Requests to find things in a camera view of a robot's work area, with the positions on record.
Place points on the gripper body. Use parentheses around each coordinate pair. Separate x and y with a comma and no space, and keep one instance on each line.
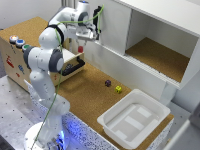
(86,35)

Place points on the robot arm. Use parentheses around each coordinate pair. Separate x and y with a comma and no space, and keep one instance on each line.
(42,63)

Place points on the wooden drawer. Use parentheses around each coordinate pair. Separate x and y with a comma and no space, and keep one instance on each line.
(70,56)

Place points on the white sliding door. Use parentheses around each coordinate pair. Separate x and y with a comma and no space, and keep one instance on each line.
(115,26)

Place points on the purple block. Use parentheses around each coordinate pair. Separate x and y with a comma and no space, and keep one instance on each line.
(108,83)

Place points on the green button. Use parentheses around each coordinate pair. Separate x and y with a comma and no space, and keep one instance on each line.
(26,46)

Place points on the yellow block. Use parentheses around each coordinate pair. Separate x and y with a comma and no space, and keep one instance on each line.
(118,89)

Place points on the blue button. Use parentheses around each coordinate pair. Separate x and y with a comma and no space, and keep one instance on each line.
(19,42)

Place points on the red button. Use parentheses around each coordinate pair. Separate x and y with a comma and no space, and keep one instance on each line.
(13,39)

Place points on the white cabinet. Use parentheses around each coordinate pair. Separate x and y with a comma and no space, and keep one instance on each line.
(156,60)

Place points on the wooden drawer box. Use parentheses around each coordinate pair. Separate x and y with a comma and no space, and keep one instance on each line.
(13,66)

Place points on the white plastic box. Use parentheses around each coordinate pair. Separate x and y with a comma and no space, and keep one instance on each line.
(133,118)

